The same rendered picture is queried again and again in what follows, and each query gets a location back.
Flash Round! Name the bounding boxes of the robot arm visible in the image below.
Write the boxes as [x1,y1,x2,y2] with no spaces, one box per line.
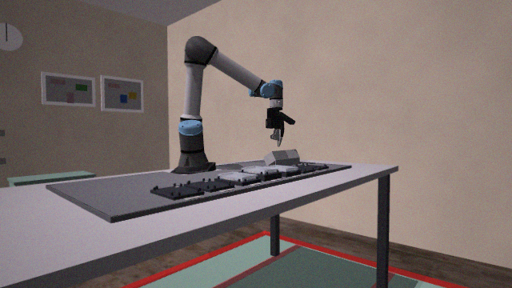
[178,36,283,172]

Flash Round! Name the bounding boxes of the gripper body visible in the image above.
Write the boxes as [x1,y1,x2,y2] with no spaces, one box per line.
[266,107,284,129]

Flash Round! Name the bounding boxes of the grey operator button panel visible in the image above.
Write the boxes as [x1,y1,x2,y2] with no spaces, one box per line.
[263,150,309,166]

